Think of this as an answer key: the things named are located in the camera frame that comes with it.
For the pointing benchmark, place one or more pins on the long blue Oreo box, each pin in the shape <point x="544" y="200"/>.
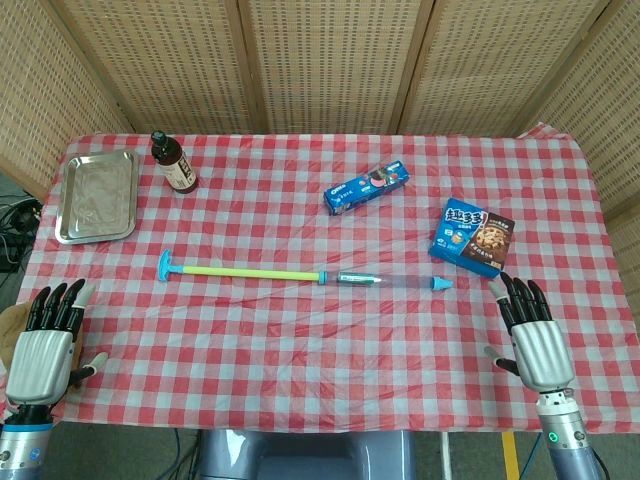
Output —
<point x="367" y="187"/>

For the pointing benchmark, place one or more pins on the rectangular metal tray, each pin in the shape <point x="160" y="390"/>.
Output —
<point x="97" y="197"/>

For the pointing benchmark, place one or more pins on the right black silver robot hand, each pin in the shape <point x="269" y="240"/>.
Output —
<point x="542" y="350"/>

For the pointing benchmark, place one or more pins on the brown plush toy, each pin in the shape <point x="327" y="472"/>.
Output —
<point x="10" y="325"/>

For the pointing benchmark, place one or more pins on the brown bottle black cap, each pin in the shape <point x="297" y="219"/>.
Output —
<point x="177" y="170"/>

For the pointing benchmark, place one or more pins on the blue chocolate chip cookie box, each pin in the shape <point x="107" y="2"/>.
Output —
<point x="472" y="237"/>

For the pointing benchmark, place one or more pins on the red white checkered tablecloth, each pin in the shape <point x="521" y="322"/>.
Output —
<point x="310" y="350"/>

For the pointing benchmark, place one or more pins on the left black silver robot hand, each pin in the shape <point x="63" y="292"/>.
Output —
<point x="37" y="360"/>

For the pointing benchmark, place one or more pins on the bamboo folding screen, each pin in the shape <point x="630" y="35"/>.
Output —
<point x="330" y="60"/>

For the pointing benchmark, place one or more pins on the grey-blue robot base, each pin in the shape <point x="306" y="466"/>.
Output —
<point x="305" y="457"/>

